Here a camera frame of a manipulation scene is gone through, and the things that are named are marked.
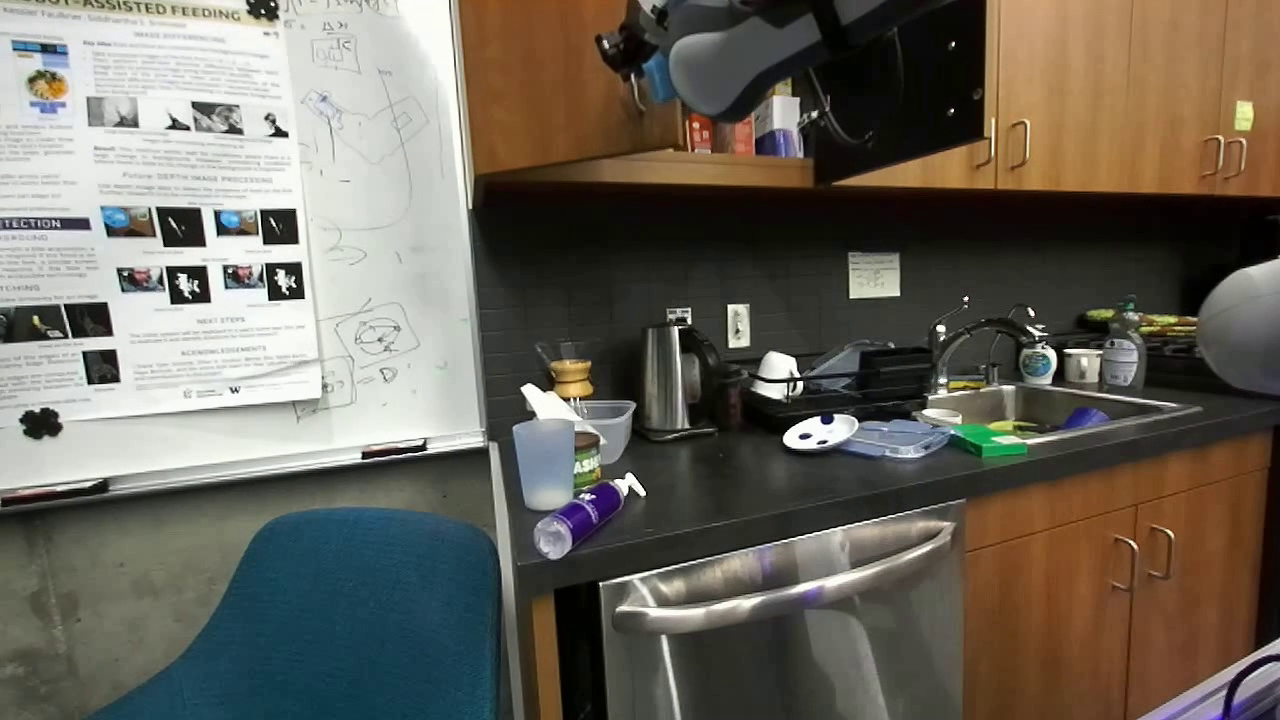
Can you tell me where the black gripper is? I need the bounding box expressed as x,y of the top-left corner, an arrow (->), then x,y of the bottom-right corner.
593,0 -> 678,94

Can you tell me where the white robot base platform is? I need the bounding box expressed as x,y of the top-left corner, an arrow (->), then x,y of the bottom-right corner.
1141,638 -> 1280,720

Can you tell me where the wooden upper cabinet body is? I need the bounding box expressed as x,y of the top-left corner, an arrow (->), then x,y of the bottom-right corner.
470,140 -> 824,192

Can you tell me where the red jar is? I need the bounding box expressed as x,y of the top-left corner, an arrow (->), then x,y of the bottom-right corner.
679,113 -> 722,160

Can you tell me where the orange jar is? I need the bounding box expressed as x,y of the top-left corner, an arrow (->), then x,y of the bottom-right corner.
717,117 -> 761,160

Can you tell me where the white purple container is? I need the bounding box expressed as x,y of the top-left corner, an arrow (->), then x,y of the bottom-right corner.
751,94 -> 810,164

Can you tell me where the white whiteboard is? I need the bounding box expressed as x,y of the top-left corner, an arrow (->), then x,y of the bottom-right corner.
0,0 -> 497,513

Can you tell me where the glass carafe wooden collar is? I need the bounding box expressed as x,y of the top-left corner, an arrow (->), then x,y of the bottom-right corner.
538,340 -> 604,408

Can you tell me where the dark cylindrical canister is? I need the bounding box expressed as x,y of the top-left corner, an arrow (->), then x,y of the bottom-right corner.
704,361 -> 757,436

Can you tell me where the clear plastic container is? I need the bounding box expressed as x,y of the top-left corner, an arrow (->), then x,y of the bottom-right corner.
567,397 -> 644,474

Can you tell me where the green label jar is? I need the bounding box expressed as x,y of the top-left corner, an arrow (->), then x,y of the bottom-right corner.
567,424 -> 608,495

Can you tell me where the translucent plastic cup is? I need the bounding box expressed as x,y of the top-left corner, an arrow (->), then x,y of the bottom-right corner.
508,416 -> 582,516

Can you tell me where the white plate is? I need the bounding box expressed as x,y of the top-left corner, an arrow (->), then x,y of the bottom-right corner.
781,408 -> 863,458

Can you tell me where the dark whiteboard marker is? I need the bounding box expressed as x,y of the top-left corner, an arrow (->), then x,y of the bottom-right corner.
0,476 -> 115,513
355,436 -> 436,469

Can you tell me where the dark kitchen faucet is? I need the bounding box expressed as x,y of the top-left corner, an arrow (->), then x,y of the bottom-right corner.
930,314 -> 1049,397

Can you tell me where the purple bottle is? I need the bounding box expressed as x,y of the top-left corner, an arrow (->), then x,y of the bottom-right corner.
530,474 -> 651,564

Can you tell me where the research poster with photos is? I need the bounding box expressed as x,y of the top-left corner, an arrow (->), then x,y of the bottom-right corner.
0,0 -> 329,433

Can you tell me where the white soap dispenser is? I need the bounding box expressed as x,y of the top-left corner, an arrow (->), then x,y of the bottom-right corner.
1018,306 -> 1063,391

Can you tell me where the green bowl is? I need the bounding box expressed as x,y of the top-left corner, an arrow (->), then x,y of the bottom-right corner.
984,416 -> 1070,441

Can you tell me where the white cup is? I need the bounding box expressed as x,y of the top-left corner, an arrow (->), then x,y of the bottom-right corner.
1060,344 -> 1107,391

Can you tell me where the green cap spray bottle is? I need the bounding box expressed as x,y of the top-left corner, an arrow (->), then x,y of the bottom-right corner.
1102,295 -> 1153,397

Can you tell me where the stainless steel dishwasher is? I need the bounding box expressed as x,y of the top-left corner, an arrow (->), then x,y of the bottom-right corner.
593,495 -> 971,720

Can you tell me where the yellow green packet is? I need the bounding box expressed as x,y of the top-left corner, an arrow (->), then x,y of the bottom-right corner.
1084,306 -> 1211,351

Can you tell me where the stainless steel sink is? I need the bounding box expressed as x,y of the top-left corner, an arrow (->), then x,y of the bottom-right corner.
916,382 -> 1205,451

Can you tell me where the blue chair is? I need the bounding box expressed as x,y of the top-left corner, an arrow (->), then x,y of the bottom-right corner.
89,504 -> 512,720

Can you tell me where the wooden false drawer panel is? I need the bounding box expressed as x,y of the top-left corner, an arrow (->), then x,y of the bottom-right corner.
962,428 -> 1276,551

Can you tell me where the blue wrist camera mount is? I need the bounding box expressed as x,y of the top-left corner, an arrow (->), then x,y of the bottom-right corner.
635,50 -> 679,113

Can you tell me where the white paper wall sign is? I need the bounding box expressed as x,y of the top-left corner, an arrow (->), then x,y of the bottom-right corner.
845,250 -> 910,307

